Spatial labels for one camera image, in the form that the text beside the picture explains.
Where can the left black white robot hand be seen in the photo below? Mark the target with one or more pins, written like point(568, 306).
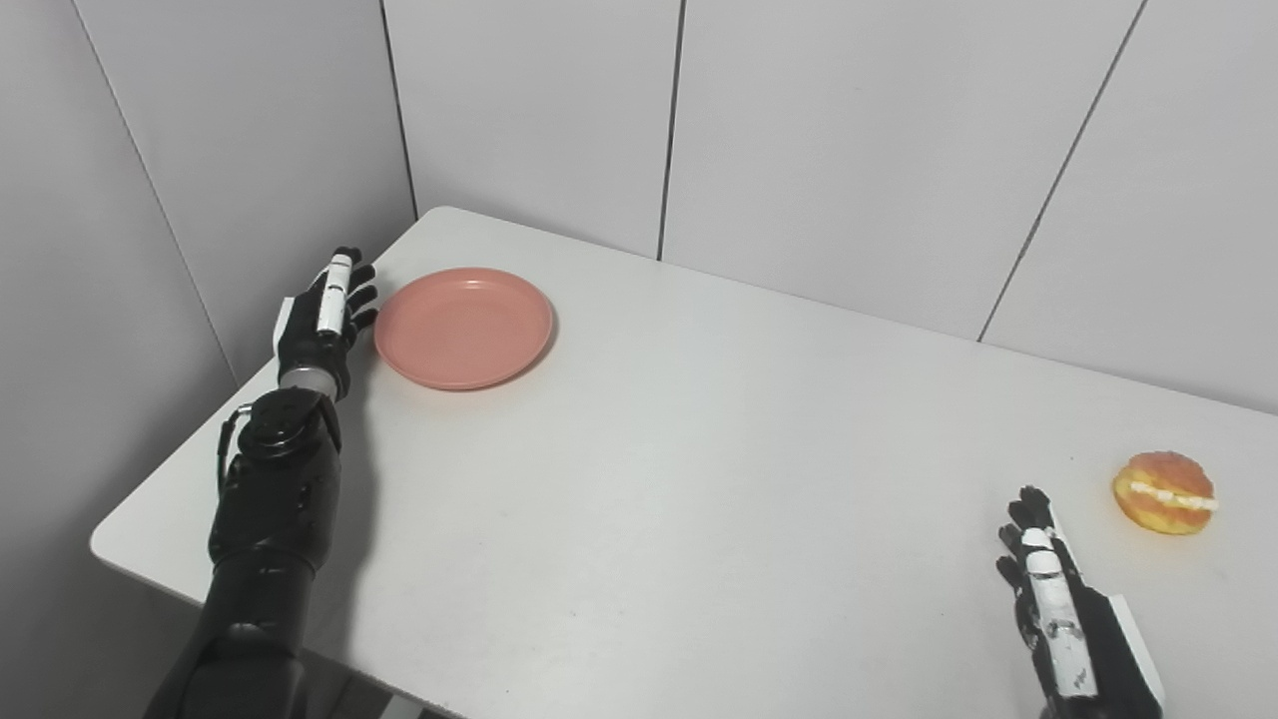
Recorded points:
point(321, 320)

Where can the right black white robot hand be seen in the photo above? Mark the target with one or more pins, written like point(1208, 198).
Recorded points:
point(1073, 629)

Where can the pink round plate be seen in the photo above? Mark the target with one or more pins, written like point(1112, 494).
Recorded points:
point(463, 327)

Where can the cream puff pastry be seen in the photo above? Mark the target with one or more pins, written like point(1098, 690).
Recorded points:
point(1165, 492)

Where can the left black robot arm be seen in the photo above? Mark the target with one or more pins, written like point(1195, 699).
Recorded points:
point(262, 539)

